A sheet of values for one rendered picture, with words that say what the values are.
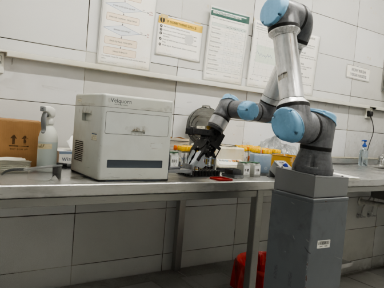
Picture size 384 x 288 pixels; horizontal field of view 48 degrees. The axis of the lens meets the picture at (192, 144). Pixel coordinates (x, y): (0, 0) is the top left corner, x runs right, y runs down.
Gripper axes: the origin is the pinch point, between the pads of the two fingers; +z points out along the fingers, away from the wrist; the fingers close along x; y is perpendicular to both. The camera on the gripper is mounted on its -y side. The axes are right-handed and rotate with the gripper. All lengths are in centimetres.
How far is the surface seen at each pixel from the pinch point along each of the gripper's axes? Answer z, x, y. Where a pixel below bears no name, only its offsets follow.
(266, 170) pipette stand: -23, 7, 45
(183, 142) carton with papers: -13.9, 25.0, 7.2
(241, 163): -16.5, 3.5, 26.3
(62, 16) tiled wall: -35, 59, -61
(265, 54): -101, 58, 48
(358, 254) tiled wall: -40, 60, 226
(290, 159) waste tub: -33, 1, 49
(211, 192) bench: 4.1, -5.4, 11.8
